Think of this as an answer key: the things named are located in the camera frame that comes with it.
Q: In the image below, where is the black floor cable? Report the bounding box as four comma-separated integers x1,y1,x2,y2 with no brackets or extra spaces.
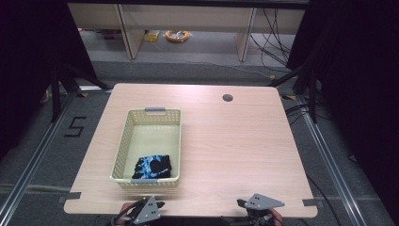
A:
305,173,343,226

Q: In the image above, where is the aluminium floor rail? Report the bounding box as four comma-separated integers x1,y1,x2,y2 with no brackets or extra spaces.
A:
295,93,366,226
0,89,79,222

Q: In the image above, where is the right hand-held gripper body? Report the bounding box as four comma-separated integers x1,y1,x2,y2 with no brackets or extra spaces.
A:
244,193,286,226

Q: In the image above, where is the bundle of black cables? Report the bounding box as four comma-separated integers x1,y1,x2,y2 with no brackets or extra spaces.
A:
249,8,295,68

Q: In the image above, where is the black blue cloth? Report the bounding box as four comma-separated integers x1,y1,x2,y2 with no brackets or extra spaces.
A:
131,154,173,180

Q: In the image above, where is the pale yellow plastic basket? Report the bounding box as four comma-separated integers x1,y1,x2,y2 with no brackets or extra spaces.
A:
109,106,183,189

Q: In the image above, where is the black curtain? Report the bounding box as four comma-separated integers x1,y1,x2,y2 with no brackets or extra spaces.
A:
0,0,99,161
285,0,399,218

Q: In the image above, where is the orange cable coil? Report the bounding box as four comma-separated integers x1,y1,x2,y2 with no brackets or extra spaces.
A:
165,29,191,44

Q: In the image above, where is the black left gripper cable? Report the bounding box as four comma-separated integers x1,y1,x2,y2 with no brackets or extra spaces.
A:
111,201,147,226

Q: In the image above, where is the person's left hand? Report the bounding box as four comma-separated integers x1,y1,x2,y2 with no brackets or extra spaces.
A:
116,202,136,226

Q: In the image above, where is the yellow packet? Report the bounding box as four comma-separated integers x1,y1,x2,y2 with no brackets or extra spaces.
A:
143,30,161,43

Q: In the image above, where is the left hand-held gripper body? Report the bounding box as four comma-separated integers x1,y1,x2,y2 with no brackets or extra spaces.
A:
127,196,162,225

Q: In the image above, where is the person's right hand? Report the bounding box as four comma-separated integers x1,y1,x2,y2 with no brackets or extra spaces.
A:
271,208,285,226

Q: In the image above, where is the black metal stand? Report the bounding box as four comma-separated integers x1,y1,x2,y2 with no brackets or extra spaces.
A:
266,62,318,124
49,60,111,124

